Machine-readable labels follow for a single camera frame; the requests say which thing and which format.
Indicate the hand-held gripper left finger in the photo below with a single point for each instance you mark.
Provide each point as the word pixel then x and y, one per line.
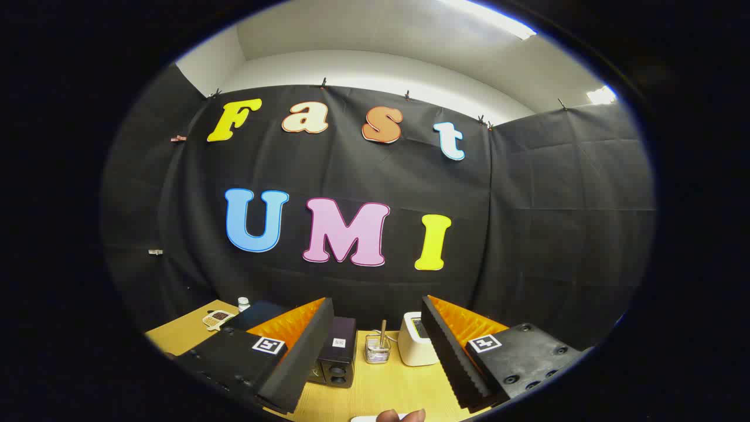
pixel 304 363

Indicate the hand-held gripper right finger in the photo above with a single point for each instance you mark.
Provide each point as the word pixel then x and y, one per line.
pixel 451 363

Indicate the black toaster oven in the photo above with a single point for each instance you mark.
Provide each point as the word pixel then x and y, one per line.
pixel 343 357

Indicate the white toaster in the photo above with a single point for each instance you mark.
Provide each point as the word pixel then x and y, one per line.
pixel 411 349

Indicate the clear utensil holder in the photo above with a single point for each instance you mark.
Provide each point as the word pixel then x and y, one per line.
pixel 377 353

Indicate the wooden stick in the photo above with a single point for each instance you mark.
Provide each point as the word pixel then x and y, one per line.
pixel 383 331

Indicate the small dish of grains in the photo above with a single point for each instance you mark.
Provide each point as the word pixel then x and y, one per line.
pixel 218 317

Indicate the small ceiling light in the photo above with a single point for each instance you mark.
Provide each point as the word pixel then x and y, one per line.
pixel 602 95

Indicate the long ceiling light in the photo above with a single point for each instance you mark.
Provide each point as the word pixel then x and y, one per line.
pixel 498 20

